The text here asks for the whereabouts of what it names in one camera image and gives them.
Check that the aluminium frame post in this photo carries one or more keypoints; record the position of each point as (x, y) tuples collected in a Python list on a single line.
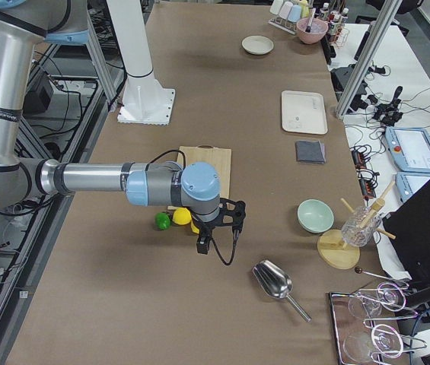
[(378, 31)]

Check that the metal scoop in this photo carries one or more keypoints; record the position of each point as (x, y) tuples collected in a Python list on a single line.
[(277, 284)]

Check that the grey folded cloth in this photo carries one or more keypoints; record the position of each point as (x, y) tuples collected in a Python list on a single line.
[(310, 152)]

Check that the cream rabbit tray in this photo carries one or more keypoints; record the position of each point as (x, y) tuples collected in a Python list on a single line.
[(303, 112)]

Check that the upper wine glass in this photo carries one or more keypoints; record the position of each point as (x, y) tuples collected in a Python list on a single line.
[(367, 303)]

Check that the blue teach pendant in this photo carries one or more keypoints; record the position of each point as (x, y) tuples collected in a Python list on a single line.
[(408, 183), (409, 148)]

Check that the whole yellow lemon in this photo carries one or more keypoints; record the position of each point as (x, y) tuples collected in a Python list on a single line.
[(182, 216), (194, 228)]

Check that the black laptop monitor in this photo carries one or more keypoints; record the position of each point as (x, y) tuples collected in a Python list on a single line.
[(411, 225)]

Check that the mint green bowl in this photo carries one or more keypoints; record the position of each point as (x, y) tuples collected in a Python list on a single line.
[(315, 216)]

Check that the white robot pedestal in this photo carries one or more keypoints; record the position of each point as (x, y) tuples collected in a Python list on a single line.
[(144, 99)]

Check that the pastel cup rack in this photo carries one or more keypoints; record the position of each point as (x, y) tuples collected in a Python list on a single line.
[(285, 14)]

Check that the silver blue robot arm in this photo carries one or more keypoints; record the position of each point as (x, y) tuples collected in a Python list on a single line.
[(23, 25)]

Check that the clear glass cup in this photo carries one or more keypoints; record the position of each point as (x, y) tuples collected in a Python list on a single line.
[(360, 226)]

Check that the pink bowl with ice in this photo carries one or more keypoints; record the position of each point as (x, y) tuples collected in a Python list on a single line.
[(317, 32)]

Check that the wooden cup stand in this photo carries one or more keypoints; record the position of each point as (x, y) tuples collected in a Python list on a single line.
[(338, 254)]

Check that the bottle wire rack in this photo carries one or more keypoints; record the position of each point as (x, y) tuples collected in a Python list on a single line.
[(335, 14)]

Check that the wooden cutting board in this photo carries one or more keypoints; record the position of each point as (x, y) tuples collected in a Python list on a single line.
[(214, 167)]

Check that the wine glass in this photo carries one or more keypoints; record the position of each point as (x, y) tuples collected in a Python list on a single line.
[(367, 303), (375, 345)]

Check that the lower wine glass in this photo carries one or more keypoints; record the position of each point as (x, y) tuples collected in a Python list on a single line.
[(375, 345)]

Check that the green lime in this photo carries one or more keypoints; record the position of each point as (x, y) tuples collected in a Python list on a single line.
[(162, 220)]

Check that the cream round plate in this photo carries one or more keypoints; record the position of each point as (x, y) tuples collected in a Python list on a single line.
[(257, 45)]

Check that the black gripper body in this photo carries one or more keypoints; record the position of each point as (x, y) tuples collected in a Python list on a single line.
[(204, 230)]

